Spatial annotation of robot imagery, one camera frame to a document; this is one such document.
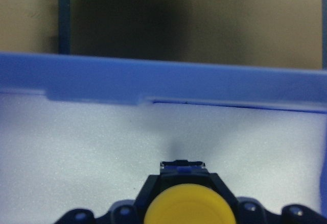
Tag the brown paper table cover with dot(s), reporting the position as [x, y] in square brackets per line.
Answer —
[271, 33]

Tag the right blue bin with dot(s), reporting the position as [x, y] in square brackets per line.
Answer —
[122, 82]

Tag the white foam pad right bin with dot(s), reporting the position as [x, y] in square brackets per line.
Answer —
[57, 156]

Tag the yellow push button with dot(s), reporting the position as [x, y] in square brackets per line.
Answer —
[186, 192]

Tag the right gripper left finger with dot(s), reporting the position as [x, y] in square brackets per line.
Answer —
[125, 211]

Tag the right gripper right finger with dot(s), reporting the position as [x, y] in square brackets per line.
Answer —
[249, 210]

